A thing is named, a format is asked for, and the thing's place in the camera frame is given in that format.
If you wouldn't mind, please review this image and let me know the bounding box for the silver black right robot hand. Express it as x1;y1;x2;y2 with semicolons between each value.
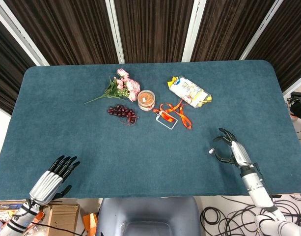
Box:
213;127;254;169

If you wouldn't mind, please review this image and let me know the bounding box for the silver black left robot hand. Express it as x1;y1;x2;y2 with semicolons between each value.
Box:
29;155;81;206

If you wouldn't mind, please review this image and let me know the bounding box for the orange plastic tool handle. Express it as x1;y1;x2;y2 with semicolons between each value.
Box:
82;212;99;236

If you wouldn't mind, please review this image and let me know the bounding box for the brown cardboard box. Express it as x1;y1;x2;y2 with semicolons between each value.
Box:
41;203;81;236

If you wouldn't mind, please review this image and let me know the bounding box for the colourful printed box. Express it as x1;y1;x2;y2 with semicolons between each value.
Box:
0;202;25;225

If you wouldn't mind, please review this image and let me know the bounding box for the black bag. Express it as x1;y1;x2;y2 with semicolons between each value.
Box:
286;91;301;121

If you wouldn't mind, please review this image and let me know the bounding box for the clear badge holder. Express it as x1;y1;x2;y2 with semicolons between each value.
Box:
155;110;179;130

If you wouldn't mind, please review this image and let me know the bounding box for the white yellow snack bag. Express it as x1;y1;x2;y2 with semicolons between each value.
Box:
166;75;213;109

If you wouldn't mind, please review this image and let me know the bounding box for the blue table cloth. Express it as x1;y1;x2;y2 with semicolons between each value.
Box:
0;59;301;200

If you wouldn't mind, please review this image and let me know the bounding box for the dark red grape bunch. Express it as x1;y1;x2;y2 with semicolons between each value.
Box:
106;104;140;127

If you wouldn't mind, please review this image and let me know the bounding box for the round brown lidded container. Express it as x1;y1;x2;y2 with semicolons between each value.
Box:
137;90;157;112

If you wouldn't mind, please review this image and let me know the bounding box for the pink artificial flower bouquet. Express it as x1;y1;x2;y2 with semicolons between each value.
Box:
84;68;141;105

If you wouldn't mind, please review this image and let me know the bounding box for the black floor cable tangle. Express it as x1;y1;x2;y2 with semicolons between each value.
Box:
219;193;301;236

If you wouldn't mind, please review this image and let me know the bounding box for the orange lanyard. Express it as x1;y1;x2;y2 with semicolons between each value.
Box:
153;95;193;129

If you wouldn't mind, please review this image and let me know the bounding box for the black coiled floor cable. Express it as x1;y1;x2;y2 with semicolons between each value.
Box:
200;206;226;226

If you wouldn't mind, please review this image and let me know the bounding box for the white partition post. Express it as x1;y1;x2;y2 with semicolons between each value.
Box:
0;4;50;66
282;72;301;97
105;0;126;64
239;0;285;60
181;0;203;62

